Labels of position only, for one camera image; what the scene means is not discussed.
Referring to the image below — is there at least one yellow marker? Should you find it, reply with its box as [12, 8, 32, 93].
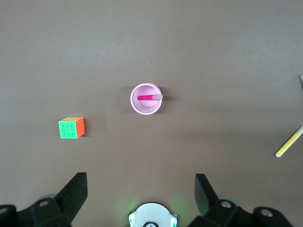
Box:
[275, 124, 303, 158]

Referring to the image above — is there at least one colourful puzzle cube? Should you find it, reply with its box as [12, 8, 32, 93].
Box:
[58, 117, 85, 139]

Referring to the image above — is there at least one brown table cover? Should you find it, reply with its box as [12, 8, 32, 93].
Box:
[0, 0, 303, 227]

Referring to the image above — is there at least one pink marker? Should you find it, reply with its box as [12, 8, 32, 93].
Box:
[137, 94, 164, 101]

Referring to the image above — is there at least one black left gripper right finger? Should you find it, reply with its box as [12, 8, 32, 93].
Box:
[189, 174, 294, 227]

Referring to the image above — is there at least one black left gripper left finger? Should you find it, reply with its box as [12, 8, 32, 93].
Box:
[0, 172, 88, 227]

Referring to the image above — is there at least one pink plastic cup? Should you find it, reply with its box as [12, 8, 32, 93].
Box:
[130, 82, 164, 116]

